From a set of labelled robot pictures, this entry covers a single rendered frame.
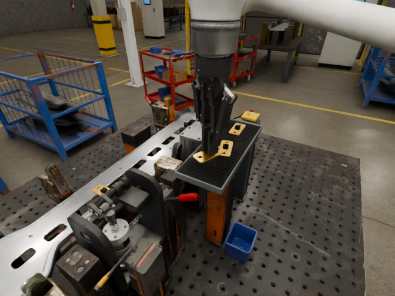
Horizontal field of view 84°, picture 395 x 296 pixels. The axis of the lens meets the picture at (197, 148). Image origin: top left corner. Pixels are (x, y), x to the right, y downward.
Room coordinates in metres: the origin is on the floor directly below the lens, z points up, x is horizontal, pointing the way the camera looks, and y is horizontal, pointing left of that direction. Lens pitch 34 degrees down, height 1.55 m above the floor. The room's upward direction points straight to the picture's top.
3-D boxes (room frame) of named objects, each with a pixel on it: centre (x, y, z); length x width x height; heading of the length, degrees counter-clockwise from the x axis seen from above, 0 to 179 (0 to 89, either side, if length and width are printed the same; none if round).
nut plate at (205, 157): (0.46, -0.03, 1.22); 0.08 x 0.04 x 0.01; 126
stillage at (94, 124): (2.57, 1.81, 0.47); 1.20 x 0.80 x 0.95; 61
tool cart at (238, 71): (4.73, -0.78, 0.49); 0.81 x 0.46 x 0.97; 138
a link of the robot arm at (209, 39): (0.46, -0.03, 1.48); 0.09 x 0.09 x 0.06
